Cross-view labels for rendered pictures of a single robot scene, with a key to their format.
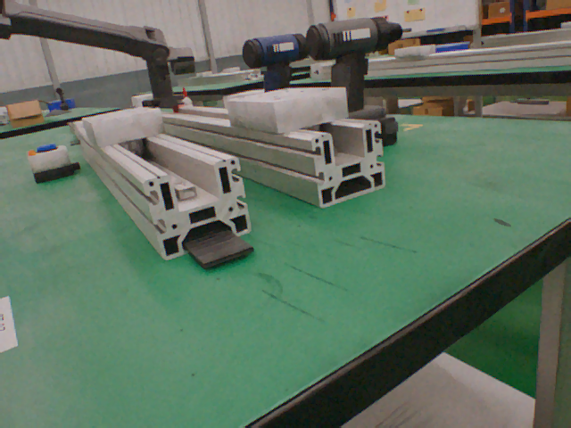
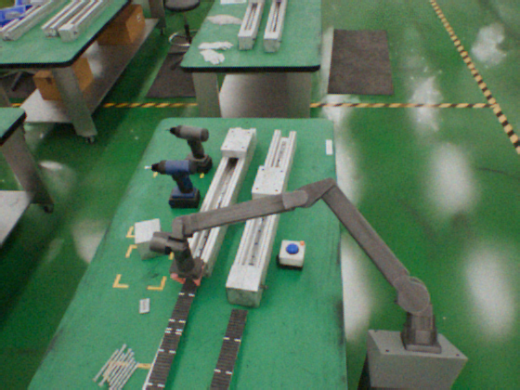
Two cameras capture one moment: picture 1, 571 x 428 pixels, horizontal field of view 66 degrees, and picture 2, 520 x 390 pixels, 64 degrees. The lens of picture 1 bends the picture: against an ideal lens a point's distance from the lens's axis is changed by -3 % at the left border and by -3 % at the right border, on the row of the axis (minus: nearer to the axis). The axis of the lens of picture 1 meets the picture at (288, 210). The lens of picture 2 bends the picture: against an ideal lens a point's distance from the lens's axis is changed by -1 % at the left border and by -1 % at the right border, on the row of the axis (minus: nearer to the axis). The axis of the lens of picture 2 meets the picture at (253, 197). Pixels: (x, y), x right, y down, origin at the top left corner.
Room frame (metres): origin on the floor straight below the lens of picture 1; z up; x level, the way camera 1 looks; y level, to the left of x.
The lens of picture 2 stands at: (1.76, 1.04, 1.96)
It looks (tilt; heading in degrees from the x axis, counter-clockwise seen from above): 43 degrees down; 222
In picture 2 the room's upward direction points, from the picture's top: 5 degrees counter-clockwise
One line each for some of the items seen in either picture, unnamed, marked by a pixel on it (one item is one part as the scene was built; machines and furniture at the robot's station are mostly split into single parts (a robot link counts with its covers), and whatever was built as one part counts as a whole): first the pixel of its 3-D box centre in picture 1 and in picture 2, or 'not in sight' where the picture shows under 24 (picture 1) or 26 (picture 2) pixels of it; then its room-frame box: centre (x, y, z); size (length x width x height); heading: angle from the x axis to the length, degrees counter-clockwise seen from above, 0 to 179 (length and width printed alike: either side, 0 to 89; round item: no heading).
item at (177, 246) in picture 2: (160, 67); (179, 248); (1.29, 0.29, 0.98); 0.07 x 0.06 x 0.07; 110
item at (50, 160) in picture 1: (54, 161); (290, 254); (1.00, 0.50, 0.81); 0.10 x 0.08 x 0.06; 116
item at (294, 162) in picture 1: (227, 136); (225, 190); (0.88, 0.10, 0.82); 0.80 x 0.10 x 0.09; 26
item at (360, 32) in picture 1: (368, 83); (188, 147); (0.81, -0.17, 0.89); 0.20 x 0.08 x 0.22; 109
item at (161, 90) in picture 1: (161, 90); (185, 261); (1.28, 0.29, 0.92); 0.10 x 0.07 x 0.07; 118
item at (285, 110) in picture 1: (285, 117); (238, 145); (0.66, -0.02, 0.87); 0.16 x 0.11 x 0.07; 26
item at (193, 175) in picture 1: (129, 160); (270, 195); (0.80, 0.27, 0.82); 0.80 x 0.10 x 0.09; 26
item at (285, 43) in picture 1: (292, 86); (174, 183); (1.02, -0.05, 0.89); 0.20 x 0.08 x 0.22; 124
